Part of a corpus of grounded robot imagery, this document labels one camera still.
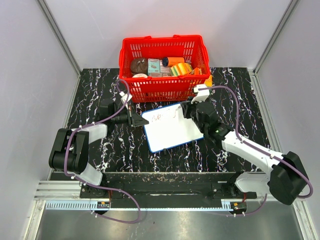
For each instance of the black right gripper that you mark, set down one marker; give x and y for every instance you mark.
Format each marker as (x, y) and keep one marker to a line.
(187, 106)

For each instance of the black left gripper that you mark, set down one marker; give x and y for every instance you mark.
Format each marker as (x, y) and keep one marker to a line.
(135, 119)

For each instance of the blue framed whiteboard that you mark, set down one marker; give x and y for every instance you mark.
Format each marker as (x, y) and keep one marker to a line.
(168, 128)

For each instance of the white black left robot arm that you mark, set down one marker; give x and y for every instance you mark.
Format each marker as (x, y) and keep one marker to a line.
(70, 150)

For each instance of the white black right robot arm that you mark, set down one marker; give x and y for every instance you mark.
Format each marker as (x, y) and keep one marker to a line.
(283, 175)

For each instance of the green yellow scrubber box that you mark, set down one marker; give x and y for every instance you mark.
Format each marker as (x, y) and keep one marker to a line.
(209, 82)

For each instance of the orange snack packet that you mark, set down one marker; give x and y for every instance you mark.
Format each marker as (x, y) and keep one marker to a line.
(196, 71)

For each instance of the yellow green sponge pack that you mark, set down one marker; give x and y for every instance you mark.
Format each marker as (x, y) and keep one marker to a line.
(181, 69)

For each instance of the pink white small box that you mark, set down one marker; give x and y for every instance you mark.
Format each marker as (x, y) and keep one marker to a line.
(165, 71)

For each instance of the white round lid container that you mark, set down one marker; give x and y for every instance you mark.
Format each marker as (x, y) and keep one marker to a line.
(140, 75)

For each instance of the red plastic shopping basket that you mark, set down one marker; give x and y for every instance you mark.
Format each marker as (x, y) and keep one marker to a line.
(168, 88)

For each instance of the orange bottle blue cap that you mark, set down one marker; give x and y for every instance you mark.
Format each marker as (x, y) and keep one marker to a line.
(171, 61)

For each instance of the brown round bread pack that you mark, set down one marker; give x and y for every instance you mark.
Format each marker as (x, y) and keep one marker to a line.
(139, 66)

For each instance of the teal snack box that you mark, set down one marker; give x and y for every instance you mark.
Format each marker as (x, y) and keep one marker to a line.
(153, 69)

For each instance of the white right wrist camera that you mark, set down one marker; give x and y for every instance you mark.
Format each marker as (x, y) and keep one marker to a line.
(202, 92)

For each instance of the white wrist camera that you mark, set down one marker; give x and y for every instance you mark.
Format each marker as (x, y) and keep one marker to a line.
(202, 92)
(125, 97)

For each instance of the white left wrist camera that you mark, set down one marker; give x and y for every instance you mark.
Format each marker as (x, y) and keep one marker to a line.
(125, 97)

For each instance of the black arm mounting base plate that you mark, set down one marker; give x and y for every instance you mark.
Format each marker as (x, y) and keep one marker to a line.
(185, 186)

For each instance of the white slotted cable duct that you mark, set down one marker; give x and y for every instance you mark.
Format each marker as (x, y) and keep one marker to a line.
(151, 204)

